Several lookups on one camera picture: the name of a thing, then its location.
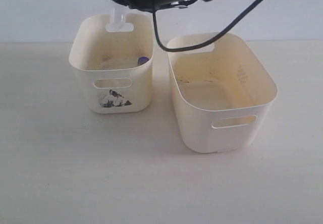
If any blue-capped clear tube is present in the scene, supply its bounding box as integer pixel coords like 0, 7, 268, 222
137, 57, 149, 66
106, 4, 126, 32

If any cream plastic bin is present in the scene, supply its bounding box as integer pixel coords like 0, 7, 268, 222
69, 13, 153, 114
168, 34, 278, 153

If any black cable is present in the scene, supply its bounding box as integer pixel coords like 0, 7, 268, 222
152, 0, 272, 53

